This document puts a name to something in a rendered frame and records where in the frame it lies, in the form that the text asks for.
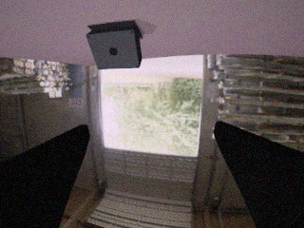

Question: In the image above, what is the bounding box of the grey sloped panel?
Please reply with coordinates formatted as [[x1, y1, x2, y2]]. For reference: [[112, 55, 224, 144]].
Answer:
[[86, 26, 143, 69]]

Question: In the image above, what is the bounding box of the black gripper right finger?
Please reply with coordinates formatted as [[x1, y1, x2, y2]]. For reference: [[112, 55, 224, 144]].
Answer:
[[213, 121, 304, 228]]

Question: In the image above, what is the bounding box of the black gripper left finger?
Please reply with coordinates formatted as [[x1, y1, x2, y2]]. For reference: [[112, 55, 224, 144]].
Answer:
[[0, 124, 90, 228]]

